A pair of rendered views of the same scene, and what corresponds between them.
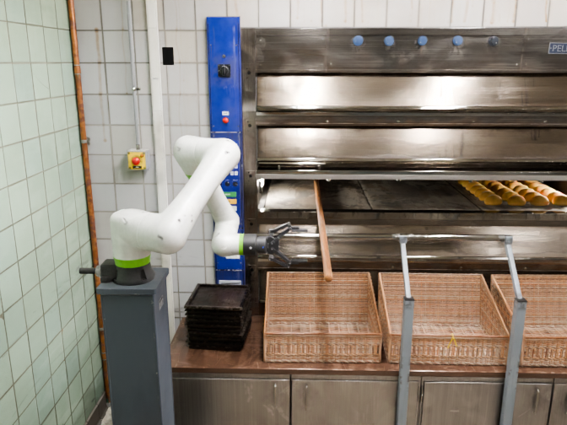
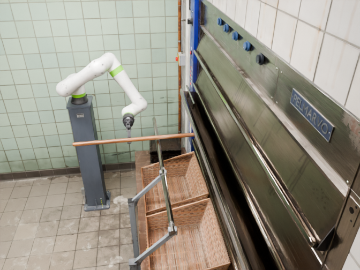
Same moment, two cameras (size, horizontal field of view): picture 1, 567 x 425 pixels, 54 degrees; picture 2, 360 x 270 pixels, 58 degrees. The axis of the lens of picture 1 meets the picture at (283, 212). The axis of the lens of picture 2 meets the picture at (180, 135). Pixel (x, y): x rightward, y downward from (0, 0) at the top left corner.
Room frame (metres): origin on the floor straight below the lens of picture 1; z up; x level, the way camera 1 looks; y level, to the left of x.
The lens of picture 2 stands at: (2.27, -2.18, 2.46)
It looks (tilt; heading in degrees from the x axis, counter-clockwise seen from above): 32 degrees down; 80
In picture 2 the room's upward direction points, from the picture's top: straight up
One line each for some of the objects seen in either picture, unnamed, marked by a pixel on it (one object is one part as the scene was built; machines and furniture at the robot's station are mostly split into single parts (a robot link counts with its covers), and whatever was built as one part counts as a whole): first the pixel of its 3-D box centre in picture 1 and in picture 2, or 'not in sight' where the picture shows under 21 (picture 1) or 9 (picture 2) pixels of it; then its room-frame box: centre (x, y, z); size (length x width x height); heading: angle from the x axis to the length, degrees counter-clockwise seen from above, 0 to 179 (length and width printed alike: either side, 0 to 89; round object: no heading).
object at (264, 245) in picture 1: (267, 244); (128, 124); (2.26, 0.07, 1.19); 0.09 x 0.07 x 0.08; 88
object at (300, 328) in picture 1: (320, 314); (172, 186); (2.56, -0.18, 0.72); 0.56 x 0.49 x 0.28; 89
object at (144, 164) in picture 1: (138, 159); (181, 58); (2.81, 0.74, 1.46); 0.10 x 0.07 x 0.10; 88
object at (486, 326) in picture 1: (438, 315); (183, 244); (2.54, -0.77, 0.72); 0.56 x 0.49 x 0.28; 88
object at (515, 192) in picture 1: (510, 189); not in sight; (3.23, -1.35, 1.21); 0.61 x 0.48 x 0.06; 178
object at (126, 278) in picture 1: (117, 269); (80, 95); (1.85, 0.59, 1.23); 0.26 x 0.15 x 0.06; 89
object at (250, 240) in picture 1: (251, 244); (128, 119); (2.26, 0.14, 1.19); 0.12 x 0.06 x 0.09; 178
